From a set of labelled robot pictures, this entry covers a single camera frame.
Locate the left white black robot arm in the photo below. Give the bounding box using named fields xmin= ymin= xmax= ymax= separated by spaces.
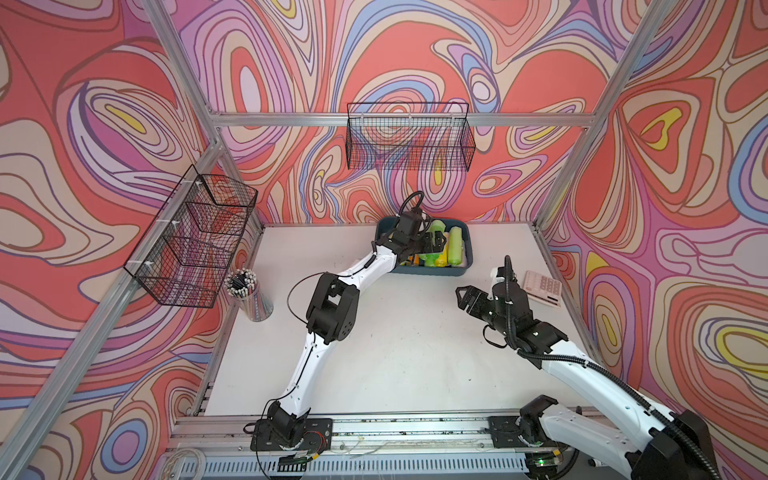
xmin=250 ymin=207 xmax=447 ymax=452

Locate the left black wire basket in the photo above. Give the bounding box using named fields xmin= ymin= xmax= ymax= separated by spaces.
xmin=123 ymin=166 xmax=258 ymax=308

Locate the back black wire basket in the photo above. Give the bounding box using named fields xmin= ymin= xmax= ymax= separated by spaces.
xmin=345 ymin=100 xmax=476 ymax=172

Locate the yellow roll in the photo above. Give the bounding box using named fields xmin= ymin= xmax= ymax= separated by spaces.
xmin=434 ymin=250 xmax=449 ymax=268

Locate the pink calculator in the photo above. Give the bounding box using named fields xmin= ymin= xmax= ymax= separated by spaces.
xmin=523 ymin=270 xmax=563 ymax=307

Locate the black wire basket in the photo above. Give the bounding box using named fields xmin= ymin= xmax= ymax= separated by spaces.
xmin=345 ymin=100 xmax=476 ymax=172
xmin=123 ymin=166 xmax=258 ymax=308

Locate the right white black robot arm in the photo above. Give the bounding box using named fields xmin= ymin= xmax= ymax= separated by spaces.
xmin=455 ymin=280 xmax=720 ymax=479

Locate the clear cup of pencils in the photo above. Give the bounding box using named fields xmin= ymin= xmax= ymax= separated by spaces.
xmin=224 ymin=269 xmax=273 ymax=322

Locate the light green roll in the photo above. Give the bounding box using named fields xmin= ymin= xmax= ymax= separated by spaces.
xmin=447 ymin=226 xmax=464 ymax=267

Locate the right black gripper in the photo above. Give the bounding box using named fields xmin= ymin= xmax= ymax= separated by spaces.
xmin=455 ymin=286 xmax=513 ymax=339

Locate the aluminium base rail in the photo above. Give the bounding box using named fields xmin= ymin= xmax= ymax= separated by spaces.
xmin=149 ymin=410 xmax=679 ymax=480

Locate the teal plastic storage box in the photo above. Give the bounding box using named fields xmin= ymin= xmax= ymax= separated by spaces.
xmin=374 ymin=216 xmax=473 ymax=276

